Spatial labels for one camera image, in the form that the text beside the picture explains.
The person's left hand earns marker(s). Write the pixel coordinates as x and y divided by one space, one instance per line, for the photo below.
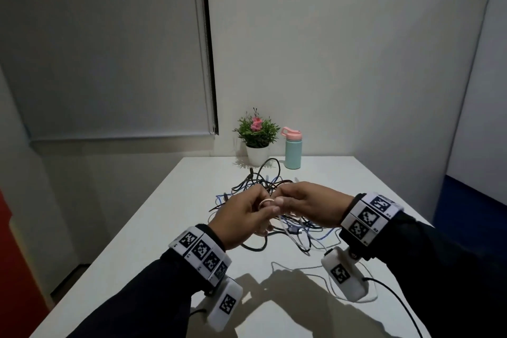
233 222

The blue panel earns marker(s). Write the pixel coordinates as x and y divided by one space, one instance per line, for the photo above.
471 218

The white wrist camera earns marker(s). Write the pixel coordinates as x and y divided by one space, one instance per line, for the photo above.
342 274
225 304

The person's right hand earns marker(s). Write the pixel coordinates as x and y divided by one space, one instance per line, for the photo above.
317 207

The person's left forearm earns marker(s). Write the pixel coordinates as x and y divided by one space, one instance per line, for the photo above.
146 298

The grey roller blind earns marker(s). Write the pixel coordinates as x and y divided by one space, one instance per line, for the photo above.
103 44

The potted plant with pink flower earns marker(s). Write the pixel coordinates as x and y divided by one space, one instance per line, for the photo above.
257 135

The beige rubber band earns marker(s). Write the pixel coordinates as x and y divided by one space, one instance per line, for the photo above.
267 201

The person's right forearm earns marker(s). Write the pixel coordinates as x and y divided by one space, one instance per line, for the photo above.
435 270

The red cabinet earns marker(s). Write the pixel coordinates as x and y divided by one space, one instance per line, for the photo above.
18 278

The white marker wristband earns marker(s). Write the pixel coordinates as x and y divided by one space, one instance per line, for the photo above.
370 217
202 252

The person's right thumb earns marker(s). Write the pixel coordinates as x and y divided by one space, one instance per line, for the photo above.
288 202

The mint bottle with pink lid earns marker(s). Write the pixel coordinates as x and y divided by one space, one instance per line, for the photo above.
293 151

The person's left thumb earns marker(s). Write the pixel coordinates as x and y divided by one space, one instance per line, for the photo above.
268 212

